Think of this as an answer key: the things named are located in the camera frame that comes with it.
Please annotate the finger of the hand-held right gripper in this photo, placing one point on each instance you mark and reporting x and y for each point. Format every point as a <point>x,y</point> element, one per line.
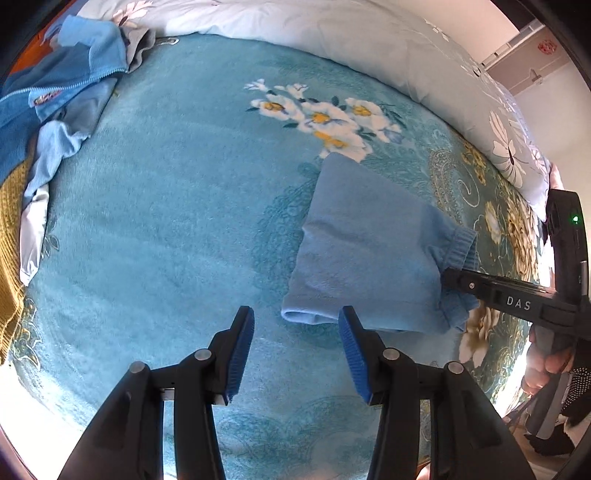
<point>466,284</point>

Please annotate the person's right hand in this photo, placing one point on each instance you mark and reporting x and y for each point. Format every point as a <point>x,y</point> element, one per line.
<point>551,367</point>

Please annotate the person's polka dot clothing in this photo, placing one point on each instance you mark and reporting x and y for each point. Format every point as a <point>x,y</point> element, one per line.
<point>577,392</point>

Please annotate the light blue fleece pants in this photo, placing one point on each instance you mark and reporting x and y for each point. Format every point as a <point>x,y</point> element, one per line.
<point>369,240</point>

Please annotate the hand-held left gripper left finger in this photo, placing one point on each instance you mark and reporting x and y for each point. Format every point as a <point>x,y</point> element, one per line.
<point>241,355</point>

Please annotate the light blue fleece top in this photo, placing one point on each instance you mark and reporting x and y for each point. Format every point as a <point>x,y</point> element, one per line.
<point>60,143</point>

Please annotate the white air conditioner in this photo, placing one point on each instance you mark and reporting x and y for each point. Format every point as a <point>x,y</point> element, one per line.
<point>526,64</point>

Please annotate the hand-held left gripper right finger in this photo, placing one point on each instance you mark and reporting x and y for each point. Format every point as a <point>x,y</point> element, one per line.
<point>352,355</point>

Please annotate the orange wooden headboard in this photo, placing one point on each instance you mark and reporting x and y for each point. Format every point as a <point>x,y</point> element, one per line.
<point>32,48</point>

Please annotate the white silky cloth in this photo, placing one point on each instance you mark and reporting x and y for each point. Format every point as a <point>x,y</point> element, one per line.
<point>33,235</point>

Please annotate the grey fleece garment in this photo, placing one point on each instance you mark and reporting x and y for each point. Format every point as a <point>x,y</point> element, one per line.
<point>138,46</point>

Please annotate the light blue floral duvet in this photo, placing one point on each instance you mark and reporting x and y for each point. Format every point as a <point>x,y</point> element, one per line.
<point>369,46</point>

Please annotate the mustard knit sweater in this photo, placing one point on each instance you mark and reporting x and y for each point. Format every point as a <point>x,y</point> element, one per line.
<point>9,258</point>

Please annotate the dark blue fleece zip jacket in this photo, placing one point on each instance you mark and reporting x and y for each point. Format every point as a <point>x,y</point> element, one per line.
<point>55,106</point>

